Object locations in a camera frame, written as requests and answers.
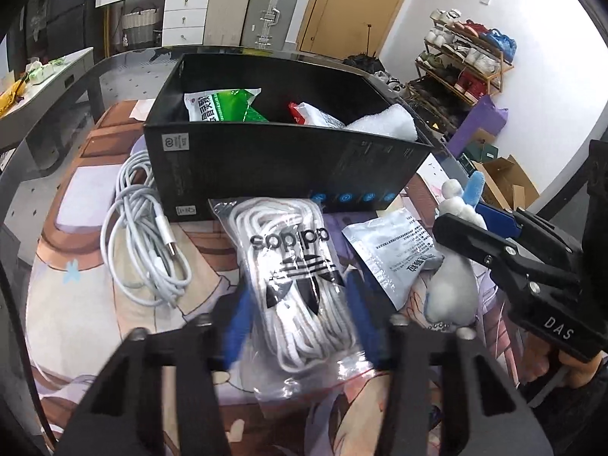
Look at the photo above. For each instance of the wooden door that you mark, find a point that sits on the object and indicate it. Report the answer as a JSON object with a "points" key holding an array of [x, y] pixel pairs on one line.
{"points": [[340, 28]]}

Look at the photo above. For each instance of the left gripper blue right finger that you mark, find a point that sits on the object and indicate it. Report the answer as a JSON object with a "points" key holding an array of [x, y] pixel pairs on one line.
{"points": [[368, 320]]}

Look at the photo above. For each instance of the black cardboard box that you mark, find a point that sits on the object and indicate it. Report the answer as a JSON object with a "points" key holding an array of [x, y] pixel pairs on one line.
{"points": [[197, 162]]}

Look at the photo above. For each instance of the anime print desk mat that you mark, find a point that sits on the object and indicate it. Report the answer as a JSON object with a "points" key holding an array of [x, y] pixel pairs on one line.
{"points": [[76, 316]]}

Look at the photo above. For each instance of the black refrigerator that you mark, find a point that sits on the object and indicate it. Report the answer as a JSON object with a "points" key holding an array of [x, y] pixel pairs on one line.
{"points": [[50, 29]]}

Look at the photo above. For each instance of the pile of shoes on floor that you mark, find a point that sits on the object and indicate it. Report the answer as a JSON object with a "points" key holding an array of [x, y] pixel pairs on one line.
{"points": [[374, 67]]}

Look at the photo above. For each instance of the yellow cloth item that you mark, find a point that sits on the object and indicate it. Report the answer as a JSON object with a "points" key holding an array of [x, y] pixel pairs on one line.
{"points": [[12, 95]]}

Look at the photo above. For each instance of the purple bag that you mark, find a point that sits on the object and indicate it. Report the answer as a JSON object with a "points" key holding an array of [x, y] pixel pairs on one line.
{"points": [[484, 115]]}

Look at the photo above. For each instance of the silver foil packet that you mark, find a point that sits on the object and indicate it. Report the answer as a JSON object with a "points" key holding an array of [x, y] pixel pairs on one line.
{"points": [[395, 248]]}

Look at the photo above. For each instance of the woven laundry basket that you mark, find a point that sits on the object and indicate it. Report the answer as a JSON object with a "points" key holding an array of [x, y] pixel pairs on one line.
{"points": [[139, 27]]}

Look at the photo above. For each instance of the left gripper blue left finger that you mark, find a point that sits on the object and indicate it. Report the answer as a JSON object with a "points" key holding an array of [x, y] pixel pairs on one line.
{"points": [[235, 324]]}

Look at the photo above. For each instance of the white foam roll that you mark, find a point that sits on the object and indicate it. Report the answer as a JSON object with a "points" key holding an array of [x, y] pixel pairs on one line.
{"points": [[394, 122]]}

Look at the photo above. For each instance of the white blue plush toy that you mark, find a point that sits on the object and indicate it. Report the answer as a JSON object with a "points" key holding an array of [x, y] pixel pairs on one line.
{"points": [[452, 294]]}

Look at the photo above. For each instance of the grey white side table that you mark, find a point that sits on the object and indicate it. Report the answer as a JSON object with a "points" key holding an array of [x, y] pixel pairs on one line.
{"points": [[21, 117]]}

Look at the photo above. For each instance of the silver suitcase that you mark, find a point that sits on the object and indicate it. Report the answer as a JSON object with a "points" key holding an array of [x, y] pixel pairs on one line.
{"points": [[266, 24]]}

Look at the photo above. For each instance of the wooden shoe rack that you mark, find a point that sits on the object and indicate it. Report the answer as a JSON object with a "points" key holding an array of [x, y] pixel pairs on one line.
{"points": [[462, 63]]}

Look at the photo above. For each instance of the open cardboard box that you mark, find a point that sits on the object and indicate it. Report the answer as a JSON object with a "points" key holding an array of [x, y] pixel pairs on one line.
{"points": [[507, 186]]}

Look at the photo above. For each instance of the green white snack packet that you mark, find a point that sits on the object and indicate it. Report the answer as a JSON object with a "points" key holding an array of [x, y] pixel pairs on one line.
{"points": [[233, 105]]}

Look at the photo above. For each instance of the bagged white adidas laces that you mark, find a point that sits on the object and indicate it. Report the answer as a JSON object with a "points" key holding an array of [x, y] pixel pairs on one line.
{"points": [[303, 338]]}

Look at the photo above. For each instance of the person's right hand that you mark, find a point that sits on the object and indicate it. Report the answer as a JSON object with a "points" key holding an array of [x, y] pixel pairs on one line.
{"points": [[535, 363]]}

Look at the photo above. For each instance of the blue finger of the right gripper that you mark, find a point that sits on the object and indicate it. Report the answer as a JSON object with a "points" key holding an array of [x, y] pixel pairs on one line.
{"points": [[470, 241], [499, 222]]}

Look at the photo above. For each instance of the beige suitcase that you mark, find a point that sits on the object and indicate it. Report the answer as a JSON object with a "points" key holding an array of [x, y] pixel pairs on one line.
{"points": [[224, 22]]}

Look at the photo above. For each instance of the red white snack packet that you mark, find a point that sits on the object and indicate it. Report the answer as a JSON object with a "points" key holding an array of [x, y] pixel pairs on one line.
{"points": [[308, 115]]}

